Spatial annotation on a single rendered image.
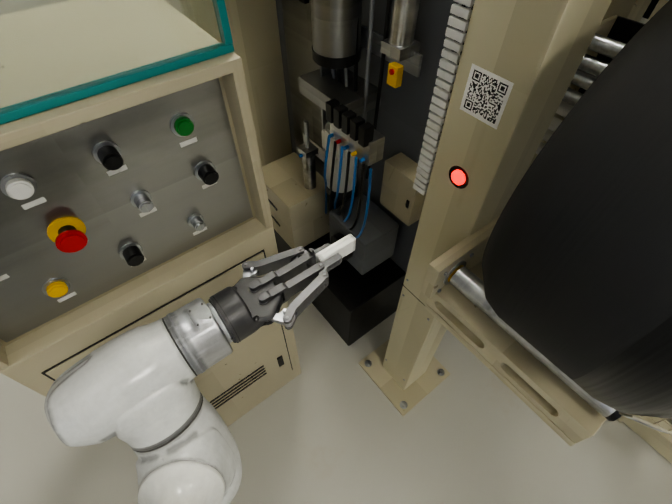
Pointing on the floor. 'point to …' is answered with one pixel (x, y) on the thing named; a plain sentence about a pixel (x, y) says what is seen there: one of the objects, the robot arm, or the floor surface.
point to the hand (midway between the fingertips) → (336, 252)
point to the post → (488, 145)
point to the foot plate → (401, 399)
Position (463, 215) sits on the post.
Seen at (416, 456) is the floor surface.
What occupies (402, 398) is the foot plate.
